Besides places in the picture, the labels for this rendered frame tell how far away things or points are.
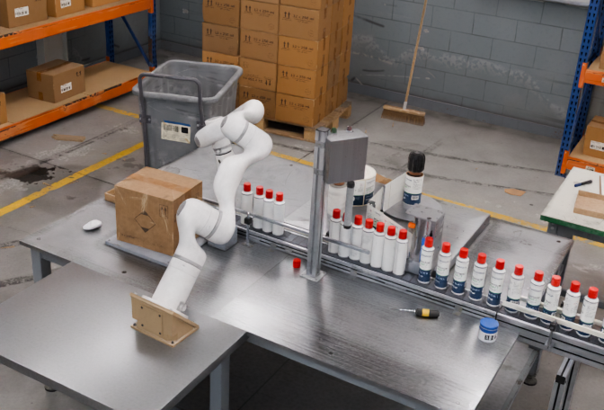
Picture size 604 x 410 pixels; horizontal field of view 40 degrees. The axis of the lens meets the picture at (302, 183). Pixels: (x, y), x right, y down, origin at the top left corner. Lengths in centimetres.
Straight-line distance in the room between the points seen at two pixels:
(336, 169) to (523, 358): 156
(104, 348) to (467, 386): 131
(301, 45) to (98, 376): 435
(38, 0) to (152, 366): 457
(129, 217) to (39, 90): 394
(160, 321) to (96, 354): 25
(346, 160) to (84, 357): 124
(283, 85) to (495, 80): 204
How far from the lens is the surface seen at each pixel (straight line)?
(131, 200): 361
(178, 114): 575
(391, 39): 809
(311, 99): 692
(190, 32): 933
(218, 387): 348
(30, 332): 325
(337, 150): 323
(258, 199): 369
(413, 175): 397
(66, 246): 377
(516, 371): 420
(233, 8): 704
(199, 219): 311
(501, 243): 398
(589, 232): 438
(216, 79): 639
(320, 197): 333
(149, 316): 311
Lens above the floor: 268
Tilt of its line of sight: 25 degrees down
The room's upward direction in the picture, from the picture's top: 3 degrees clockwise
